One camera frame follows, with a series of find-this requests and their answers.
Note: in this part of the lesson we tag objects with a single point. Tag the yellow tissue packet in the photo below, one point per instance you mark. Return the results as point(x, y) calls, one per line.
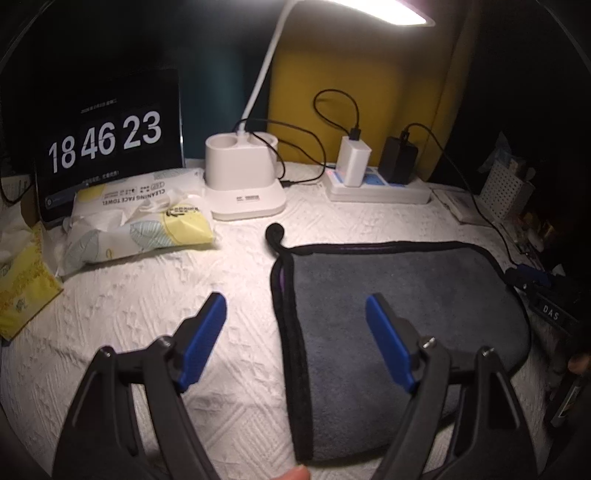
point(23, 286)

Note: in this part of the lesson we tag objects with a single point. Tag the person's left hand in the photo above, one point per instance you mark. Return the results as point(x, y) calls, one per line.
point(293, 474)

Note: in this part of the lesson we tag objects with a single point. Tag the white desk lamp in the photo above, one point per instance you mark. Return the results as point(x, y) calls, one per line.
point(242, 180)

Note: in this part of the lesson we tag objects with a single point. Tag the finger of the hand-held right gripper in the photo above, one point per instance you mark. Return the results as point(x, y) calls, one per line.
point(528, 277)

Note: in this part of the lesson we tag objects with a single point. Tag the black charger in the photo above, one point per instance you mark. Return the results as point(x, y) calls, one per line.
point(398, 159)

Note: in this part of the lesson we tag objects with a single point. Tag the yellow cushion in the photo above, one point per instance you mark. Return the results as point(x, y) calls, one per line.
point(369, 92)

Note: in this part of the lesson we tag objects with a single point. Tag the face towel pack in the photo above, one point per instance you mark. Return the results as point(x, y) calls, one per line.
point(138, 226)

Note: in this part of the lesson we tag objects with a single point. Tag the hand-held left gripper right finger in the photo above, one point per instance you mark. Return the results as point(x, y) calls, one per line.
point(390, 344)

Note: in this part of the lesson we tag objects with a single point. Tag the white power strip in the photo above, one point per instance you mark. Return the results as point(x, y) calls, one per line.
point(383, 191)

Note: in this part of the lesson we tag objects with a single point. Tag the white charger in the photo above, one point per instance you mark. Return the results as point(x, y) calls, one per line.
point(353, 159)

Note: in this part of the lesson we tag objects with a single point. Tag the white perforated basket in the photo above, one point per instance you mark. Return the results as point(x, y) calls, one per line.
point(505, 191)

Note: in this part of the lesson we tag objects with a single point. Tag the grey towel with black border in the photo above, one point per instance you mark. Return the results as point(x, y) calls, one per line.
point(415, 295)

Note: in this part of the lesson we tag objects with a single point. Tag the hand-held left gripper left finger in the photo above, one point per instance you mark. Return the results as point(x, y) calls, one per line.
point(203, 344)

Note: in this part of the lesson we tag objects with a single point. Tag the flat white box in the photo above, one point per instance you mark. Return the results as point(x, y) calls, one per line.
point(461, 207)

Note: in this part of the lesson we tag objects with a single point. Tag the black tablet clock screen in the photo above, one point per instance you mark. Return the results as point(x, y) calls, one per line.
point(106, 138)

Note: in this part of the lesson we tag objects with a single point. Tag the white textured table cloth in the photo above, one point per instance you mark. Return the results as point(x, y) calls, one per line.
point(161, 323)

